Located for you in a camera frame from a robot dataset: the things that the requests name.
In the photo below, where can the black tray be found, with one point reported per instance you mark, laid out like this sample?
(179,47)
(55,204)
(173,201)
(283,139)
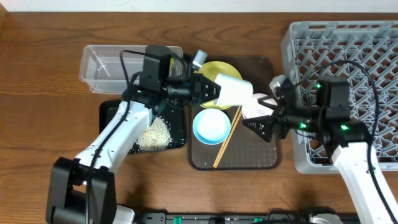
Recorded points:
(173,116)

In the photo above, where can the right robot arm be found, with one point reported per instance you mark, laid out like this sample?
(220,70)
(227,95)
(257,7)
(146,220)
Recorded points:
(346,142)

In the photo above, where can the brown serving tray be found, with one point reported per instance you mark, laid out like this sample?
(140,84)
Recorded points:
(245,150)

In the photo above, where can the rice food waste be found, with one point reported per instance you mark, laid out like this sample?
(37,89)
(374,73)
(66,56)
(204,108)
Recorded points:
(156,137)

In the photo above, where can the pink bowl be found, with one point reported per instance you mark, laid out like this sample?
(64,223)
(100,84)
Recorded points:
(253,109)

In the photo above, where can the clear plastic bin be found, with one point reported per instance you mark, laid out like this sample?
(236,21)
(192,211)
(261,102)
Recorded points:
(101,67)

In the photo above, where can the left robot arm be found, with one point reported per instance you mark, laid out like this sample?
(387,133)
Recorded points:
(83,190)

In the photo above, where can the blue bowl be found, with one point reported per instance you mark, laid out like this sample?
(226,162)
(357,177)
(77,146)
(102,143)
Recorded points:
(211,126)

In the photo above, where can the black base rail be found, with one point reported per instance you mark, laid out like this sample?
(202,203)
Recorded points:
(273,216)

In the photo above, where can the white cup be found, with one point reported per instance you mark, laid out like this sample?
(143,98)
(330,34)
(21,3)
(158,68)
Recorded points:
(233,90)

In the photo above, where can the grey dishwasher rack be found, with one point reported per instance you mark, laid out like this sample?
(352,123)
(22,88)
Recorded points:
(365,53)

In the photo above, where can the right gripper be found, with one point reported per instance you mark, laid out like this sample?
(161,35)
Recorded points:
(281,114)

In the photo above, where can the yellow plate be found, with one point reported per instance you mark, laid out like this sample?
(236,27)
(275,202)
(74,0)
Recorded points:
(210,70)

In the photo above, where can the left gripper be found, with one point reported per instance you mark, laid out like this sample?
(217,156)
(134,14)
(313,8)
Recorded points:
(195,90)

